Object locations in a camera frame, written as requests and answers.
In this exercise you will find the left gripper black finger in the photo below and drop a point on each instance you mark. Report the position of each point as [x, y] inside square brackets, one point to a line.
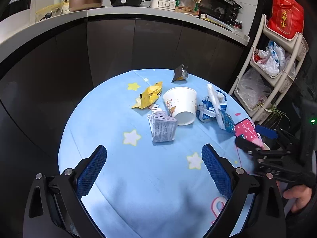
[247, 146]

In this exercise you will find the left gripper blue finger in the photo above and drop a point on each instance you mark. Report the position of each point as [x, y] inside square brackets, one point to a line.
[267, 132]

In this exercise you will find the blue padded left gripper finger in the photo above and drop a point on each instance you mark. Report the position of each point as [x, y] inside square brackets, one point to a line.
[220, 176]
[88, 170]

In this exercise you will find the dark foil triangular wrapper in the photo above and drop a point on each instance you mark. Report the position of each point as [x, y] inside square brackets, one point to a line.
[180, 73]

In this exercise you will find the white trash bin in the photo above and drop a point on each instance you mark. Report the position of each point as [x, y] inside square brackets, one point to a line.
[264, 146]

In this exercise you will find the white kitchen appliance left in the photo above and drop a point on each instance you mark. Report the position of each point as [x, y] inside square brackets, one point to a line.
[16, 16]

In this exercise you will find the person's right hand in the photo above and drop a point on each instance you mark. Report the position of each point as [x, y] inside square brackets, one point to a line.
[301, 193]

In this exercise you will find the green spider plant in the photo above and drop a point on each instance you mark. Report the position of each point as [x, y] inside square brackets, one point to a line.
[276, 117]

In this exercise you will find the black device green light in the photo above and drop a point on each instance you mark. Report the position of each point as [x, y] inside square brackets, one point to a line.
[307, 131]

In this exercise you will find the clear plastic bags lower rack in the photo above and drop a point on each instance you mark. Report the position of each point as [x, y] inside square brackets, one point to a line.
[252, 89]

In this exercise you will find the blue white milk carton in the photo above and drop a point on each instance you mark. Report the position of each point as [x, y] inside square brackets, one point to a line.
[205, 110]

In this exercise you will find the white printed wrapper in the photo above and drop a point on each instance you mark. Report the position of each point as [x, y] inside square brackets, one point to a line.
[219, 103]

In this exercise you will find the beige tiered storage rack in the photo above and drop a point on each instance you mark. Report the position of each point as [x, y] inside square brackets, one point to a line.
[297, 47]

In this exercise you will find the white plastic bags on rack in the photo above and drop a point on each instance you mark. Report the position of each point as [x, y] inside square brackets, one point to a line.
[273, 59]

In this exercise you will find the printed paper carton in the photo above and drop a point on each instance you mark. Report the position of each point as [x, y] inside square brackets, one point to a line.
[162, 125]

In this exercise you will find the white paper cup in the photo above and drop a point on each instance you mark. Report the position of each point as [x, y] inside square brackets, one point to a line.
[181, 103]

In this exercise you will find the light blue cartoon tablecloth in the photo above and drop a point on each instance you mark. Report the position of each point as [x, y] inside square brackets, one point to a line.
[146, 189]

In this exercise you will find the yellow snack wrapper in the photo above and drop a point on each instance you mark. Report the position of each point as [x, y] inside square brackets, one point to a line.
[149, 96]

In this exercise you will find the red gift bag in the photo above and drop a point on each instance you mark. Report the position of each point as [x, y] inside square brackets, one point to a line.
[287, 18]

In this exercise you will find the black toaster oven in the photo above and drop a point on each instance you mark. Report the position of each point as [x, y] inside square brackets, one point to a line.
[226, 11]

